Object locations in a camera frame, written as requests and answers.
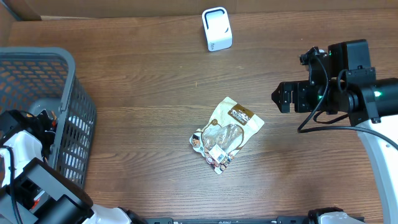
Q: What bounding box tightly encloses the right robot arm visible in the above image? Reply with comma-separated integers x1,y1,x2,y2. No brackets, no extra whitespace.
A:
271,39,397,223

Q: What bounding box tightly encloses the cardboard back panel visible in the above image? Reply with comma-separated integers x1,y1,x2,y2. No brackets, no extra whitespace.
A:
3,0,397,21

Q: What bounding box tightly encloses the grey plastic mesh basket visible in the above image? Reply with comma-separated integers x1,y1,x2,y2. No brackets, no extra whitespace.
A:
1,47,96,189

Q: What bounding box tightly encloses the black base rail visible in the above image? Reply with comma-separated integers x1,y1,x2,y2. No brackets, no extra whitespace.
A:
144,216,315,224

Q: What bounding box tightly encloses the beige PanTree snack pouch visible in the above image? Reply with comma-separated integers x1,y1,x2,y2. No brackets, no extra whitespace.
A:
190,96,264,175

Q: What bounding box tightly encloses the white barcode scanner stand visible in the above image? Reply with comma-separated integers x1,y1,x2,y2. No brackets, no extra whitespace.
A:
201,7,233,52

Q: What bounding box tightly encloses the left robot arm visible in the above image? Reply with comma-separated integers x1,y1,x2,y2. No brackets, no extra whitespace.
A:
1,110,145,224

